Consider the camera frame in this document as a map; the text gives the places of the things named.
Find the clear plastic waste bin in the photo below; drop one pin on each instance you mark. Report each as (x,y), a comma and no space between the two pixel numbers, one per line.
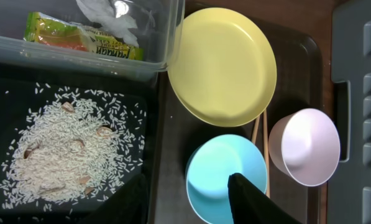
(160,24)

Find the yellow plate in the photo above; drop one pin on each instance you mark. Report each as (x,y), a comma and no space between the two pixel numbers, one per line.
(225,73)

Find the right wooden chopstick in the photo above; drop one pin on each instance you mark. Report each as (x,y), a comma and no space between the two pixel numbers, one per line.
(266,151)

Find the light blue bowl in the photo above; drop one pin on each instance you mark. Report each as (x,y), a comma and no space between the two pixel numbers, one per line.
(208,170)

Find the wooden chopstick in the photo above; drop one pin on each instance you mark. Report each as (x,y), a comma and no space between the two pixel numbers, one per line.
(255,129)
(266,151)

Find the left wooden chopstick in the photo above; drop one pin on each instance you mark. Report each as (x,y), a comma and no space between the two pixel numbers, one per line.
(255,129)

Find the green snack wrapper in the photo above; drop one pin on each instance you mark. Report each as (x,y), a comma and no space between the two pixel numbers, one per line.
(48,30)

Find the brown serving tray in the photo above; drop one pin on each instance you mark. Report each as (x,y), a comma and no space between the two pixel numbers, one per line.
(300,35)

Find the pile of rice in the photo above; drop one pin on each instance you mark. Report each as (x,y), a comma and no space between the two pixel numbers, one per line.
(79,146)

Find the grey dishwasher rack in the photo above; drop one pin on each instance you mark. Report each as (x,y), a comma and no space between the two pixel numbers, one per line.
(349,189)

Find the white tissue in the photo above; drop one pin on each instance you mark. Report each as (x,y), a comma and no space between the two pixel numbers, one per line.
(102,12)

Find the black waste tray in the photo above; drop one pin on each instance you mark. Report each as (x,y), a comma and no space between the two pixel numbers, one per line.
(26,88)

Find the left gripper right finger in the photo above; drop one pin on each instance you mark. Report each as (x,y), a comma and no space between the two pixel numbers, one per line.
(251,206)

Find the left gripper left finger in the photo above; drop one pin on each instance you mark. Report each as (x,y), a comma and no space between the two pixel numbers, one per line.
(129,205)

